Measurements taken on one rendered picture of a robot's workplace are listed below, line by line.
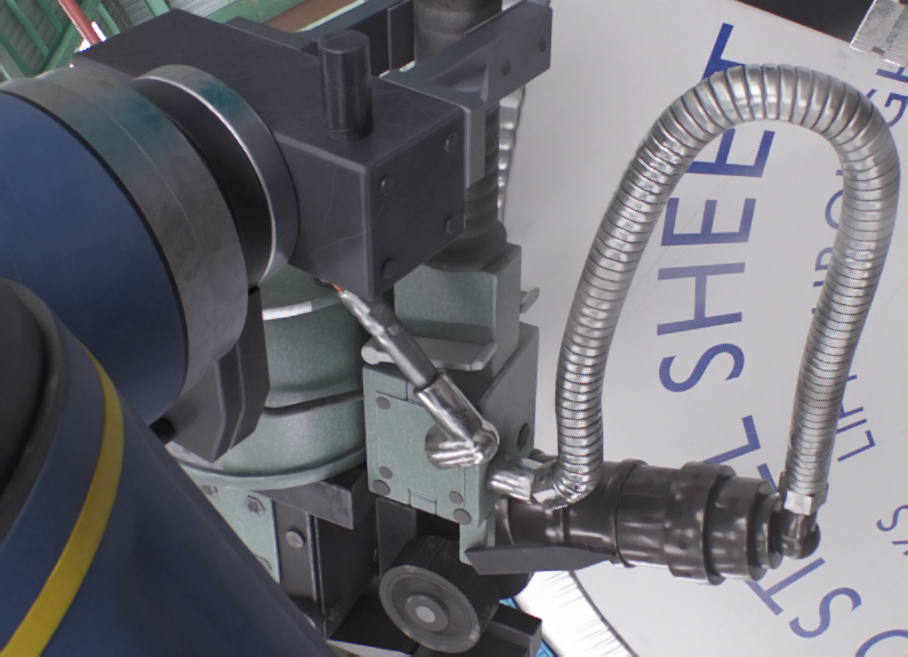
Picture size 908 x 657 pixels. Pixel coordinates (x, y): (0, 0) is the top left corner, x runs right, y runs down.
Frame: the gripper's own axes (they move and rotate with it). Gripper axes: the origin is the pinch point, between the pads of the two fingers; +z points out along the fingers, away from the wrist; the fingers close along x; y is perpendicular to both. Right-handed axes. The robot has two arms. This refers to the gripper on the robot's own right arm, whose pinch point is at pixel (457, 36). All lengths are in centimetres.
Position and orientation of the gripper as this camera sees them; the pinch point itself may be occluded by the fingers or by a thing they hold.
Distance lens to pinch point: 53.5
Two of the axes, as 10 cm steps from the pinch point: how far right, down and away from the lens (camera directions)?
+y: 0.0, -8.1, -5.9
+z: 6.0, -4.7, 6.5
